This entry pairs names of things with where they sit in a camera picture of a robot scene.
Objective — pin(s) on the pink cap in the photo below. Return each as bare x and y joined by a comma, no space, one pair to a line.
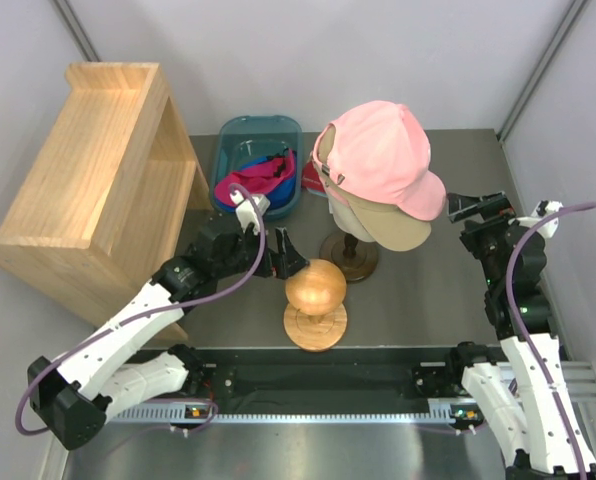
381,153
330,188

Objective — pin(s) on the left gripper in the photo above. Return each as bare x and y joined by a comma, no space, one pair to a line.
285,263

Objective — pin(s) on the blue cap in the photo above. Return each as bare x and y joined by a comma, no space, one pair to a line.
278,192

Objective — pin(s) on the grey cable duct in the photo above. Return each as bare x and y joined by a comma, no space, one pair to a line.
197,413

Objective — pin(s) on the dark wooden stand base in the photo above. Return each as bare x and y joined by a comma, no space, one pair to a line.
356,259

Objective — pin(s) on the khaki cap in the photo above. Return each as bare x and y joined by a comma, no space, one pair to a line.
389,226

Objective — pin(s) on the round wooden hat stand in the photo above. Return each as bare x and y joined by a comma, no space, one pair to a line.
315,318

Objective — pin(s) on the teal plastic bin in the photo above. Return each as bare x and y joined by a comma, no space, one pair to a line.
263,154

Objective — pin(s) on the left aluminium corner post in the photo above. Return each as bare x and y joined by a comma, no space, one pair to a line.
76,30

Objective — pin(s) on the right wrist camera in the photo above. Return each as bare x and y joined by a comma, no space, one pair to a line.
543,209

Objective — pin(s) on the aluminium corner post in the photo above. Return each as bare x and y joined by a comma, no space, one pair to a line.
76,30
573,13

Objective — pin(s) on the wooden shelf box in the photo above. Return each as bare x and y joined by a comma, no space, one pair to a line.
102,207

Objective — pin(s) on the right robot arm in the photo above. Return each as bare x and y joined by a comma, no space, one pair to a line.
532,417

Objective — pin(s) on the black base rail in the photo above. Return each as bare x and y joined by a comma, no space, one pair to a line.
335,381

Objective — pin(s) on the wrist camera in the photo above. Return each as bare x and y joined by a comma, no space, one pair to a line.
248,211
543,209

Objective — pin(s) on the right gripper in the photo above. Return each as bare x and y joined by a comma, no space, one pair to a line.
490,206

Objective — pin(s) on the cream mannequin head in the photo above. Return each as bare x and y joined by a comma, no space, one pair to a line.
347,221

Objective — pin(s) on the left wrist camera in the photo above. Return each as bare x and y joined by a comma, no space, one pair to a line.
248,211

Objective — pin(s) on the magenta cap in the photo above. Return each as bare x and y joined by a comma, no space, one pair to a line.
258,175

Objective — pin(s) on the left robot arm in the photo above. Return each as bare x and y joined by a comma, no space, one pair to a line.
82,390

